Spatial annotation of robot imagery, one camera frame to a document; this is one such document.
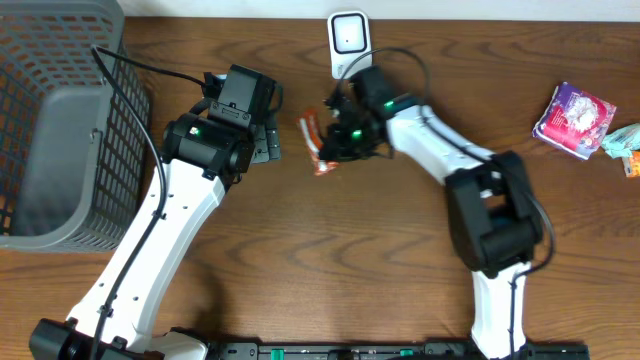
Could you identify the grey plastic mesh basket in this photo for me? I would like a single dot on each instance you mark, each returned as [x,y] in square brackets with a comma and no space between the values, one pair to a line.
[72,113]

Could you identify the teal snack packet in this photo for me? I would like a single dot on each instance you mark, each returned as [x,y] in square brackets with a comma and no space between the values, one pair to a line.
[622,142]

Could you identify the orange tissue pack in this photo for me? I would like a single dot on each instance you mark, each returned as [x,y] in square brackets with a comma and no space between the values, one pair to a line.
[631,165]

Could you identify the orange red snack wrapper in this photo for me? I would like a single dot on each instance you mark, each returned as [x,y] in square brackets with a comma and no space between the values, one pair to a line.
[308,125]

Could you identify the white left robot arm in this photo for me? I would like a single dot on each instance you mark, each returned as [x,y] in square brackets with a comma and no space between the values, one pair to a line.
[204,152]

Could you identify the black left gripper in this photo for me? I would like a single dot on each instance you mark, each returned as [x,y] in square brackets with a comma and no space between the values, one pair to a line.
[272,145]

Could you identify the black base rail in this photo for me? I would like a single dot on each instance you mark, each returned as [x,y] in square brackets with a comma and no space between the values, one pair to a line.
[453,349]

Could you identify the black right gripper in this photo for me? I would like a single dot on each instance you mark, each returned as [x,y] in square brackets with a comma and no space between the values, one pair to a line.
[342,138]

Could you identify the red purple snack bag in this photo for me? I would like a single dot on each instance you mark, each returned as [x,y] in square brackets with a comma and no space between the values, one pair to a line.
[574,121]

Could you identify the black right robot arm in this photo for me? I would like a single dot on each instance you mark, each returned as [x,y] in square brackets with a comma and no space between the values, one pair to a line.
[493,222]

